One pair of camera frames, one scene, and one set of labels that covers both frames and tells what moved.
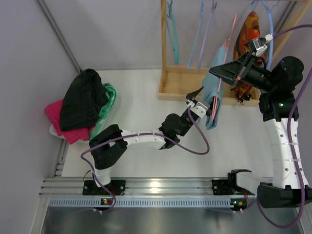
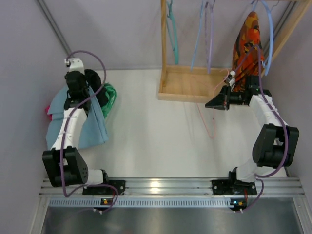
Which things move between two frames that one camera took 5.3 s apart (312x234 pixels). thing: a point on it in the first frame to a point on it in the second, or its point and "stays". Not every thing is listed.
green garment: [112, 95] stays
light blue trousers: [212, 89] to [94, 131]
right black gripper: [243, 70] to [227, 96]
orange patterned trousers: [248, 29] stays
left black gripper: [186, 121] to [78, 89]
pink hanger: [217, 96] to [214, 108]
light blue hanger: [201, 13] stays
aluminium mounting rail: [143, 186] stays
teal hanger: [171, 27] stays
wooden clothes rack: [180, 83] stays
